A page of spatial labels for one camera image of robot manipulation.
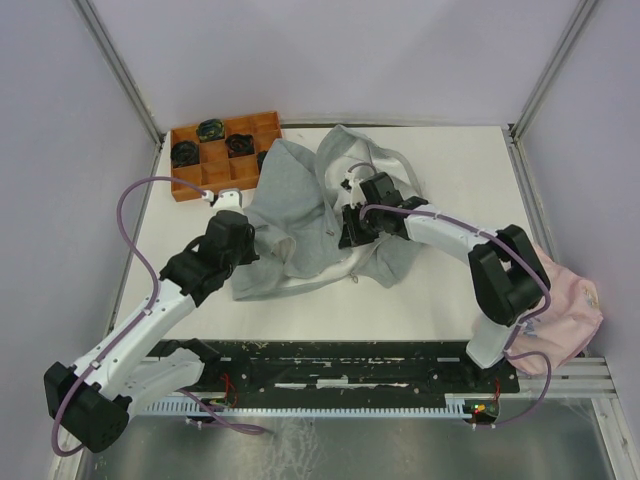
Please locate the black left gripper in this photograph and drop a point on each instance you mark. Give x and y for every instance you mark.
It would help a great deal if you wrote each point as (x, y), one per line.
(250, 253)

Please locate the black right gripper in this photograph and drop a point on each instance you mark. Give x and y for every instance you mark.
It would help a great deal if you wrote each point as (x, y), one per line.
(350, 236)

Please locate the grey zip jacket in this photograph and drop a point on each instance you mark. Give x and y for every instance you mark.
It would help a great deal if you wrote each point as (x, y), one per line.
(296, 214)

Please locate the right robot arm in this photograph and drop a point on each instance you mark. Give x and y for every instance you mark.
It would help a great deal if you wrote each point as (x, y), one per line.
(508, 278)

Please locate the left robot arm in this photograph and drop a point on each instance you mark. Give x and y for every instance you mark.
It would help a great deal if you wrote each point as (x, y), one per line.
(95, 397)

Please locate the wooden compartment tray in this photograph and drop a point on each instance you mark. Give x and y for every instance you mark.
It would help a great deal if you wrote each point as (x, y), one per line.
(216, 171)

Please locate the dark rolled sock right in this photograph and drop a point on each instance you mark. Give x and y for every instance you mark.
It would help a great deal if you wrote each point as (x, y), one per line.
(260, 158)

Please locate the dark rolled sock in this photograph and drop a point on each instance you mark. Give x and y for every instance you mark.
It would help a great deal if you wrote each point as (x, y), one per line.
(184, 154)
(239, 145)
(260, 158)
(210, 130)

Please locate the dark rolled sock middle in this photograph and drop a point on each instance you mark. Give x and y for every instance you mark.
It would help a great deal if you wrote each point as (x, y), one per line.
(239, 145)

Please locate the dark rolled sock left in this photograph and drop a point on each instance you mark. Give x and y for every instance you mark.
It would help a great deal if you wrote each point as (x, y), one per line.
(184, 154)

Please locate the dark rolled sock top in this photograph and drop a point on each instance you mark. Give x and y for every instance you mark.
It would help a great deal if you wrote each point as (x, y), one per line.
(210, 130)

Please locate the pink cloth bag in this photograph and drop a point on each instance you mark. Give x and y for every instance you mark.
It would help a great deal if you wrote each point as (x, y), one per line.
(556, 336)

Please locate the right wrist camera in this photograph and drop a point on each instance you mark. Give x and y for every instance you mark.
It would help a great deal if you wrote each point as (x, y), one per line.
(351, 192)

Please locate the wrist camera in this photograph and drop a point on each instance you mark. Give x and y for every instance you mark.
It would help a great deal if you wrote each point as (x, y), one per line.
(229, 199)
(351, 192)

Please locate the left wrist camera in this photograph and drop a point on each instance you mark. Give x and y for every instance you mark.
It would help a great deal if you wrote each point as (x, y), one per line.
(229, 199)

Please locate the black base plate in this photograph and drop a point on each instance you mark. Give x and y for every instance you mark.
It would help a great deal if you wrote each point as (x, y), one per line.
(335, 375)

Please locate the right aluminium frame post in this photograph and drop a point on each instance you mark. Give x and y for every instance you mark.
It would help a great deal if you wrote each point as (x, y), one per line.
(568, 40)

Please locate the aluminium frame post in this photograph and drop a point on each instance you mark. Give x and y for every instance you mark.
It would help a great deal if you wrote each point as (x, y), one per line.
(568, 40)
(97, 29)

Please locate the left aluminium frame post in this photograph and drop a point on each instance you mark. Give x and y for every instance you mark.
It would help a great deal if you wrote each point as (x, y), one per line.
(97, 29)

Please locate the aluminium front rail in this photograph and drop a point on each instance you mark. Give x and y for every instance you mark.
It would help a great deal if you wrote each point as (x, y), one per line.
(582, 377)

